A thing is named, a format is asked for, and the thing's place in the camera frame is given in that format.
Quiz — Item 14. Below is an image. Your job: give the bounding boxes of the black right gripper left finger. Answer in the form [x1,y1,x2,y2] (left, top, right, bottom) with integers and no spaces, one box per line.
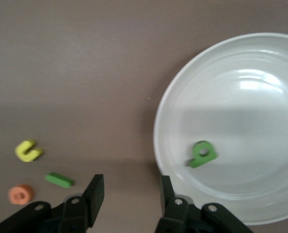
[0,174,105,233]

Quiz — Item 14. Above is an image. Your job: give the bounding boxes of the yellow foam letter u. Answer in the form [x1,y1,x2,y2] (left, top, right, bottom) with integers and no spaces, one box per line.
[14,139,45,163]

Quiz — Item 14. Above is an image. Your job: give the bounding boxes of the beige round plate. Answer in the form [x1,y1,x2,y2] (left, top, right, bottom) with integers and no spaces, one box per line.
[153,33,288,226]

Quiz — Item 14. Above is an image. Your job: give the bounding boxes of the green foam letter l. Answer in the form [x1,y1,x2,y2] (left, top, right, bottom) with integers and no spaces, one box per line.
[44,171,75,188]

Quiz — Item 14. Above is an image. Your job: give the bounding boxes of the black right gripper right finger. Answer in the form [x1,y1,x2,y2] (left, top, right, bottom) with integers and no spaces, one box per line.
[155,175,254,233]

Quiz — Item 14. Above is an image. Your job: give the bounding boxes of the green foam letter b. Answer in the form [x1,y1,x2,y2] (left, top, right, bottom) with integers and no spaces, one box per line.
[188,140,218,169]

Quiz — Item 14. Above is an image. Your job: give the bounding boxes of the orange foam letter e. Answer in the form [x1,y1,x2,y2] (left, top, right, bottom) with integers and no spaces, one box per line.
[7,183,34,205]

